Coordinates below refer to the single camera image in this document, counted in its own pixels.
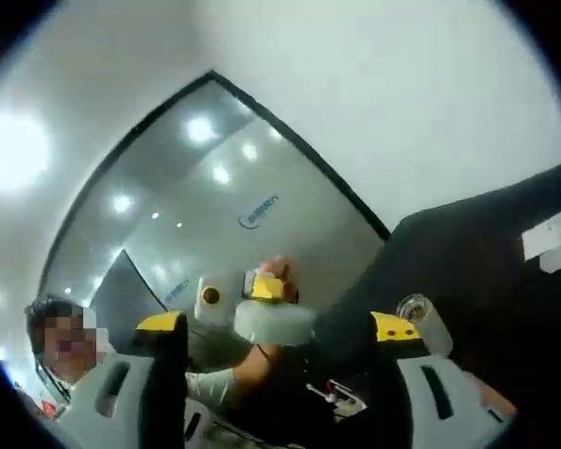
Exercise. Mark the person's left hand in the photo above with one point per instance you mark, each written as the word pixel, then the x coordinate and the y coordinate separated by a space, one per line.
pixel 276 267

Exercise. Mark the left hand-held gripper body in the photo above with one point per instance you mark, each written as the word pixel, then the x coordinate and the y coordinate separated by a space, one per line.
pixel 224 285

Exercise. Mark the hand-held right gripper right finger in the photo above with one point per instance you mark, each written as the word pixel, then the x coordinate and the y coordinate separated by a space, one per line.
pixel 449 397

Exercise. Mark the pale green cup lid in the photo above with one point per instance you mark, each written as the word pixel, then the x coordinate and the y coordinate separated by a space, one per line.
pixel 276 325

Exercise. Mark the black framed glass partition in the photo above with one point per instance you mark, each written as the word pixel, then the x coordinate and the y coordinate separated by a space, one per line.
pixel 191 196

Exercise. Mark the person's right hand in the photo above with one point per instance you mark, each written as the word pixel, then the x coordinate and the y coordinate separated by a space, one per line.
pixel 498 402

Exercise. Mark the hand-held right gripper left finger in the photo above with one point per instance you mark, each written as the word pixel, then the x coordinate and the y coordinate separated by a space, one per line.
pixel 103 397

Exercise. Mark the person's head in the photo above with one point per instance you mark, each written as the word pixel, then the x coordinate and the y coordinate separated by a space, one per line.
pixel 42 306

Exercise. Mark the small white metal part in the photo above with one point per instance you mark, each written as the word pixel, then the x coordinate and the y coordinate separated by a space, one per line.
pixel 343 397

